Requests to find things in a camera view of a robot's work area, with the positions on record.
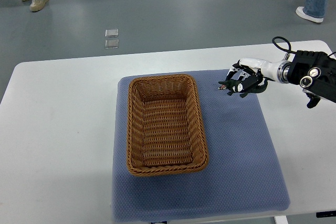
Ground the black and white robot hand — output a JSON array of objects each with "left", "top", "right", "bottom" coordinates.
[{"left": 225, "top": 58, "right": 290, "bottom": 91}]

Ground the dark green toy crocodile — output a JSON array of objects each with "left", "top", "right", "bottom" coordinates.
[{"left": 218, "top": 79, "right": 268, "bottom": 98}]

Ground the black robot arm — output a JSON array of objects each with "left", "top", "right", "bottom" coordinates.
[{"left": 272, "top": 36, "right": 335, "bottom": 109}]

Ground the brown wicker basket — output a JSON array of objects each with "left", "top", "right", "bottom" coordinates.
[{"left": 126, "top": 74, "right": 209, "bottom": 177}]

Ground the blue quilted mat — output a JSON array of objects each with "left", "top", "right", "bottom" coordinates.
[{"left": 112, "top": 69, "right": 290, "bottom": 222}]

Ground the lower metal floor plate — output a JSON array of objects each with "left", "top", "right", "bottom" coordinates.
[{"left": 105, "top": 39, "right": 119, "bottom": 49}]

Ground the metal floor plate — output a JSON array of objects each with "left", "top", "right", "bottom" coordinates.
[
  {"left": 105, "top": 39, "right": 119, "bottom": 49},
  {"left": 105, "top": 28, "right": 119, "bottom": 38}
]

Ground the upper metal floor plate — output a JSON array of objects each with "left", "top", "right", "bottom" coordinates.
[{"left": 105, "top": 28, "right": 119, "bottom": 38}]

